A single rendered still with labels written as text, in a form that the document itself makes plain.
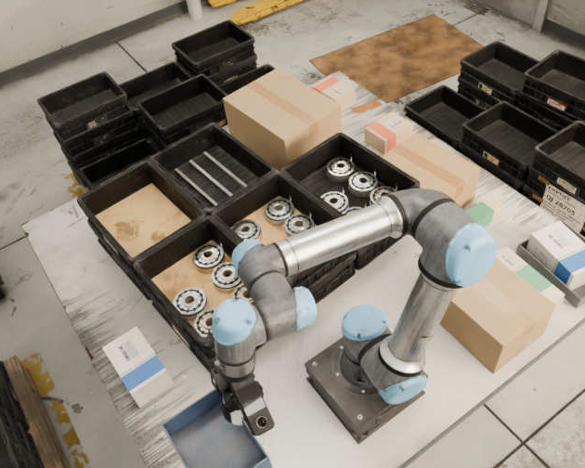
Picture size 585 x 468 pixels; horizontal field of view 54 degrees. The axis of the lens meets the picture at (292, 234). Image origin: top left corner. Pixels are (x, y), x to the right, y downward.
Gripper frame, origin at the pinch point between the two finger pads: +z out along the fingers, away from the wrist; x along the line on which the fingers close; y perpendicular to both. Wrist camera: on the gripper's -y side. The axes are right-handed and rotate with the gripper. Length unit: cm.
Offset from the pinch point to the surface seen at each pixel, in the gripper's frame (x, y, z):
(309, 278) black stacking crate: -46, 41, 20
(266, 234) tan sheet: -46, 67, 22
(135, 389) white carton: 13, 42, 35
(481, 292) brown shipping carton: -83, 6, 14
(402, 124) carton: -124, 89, 17
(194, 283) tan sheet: -16, 63, 27
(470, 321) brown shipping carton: -75, 1, 17
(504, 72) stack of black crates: -236, 127, 41
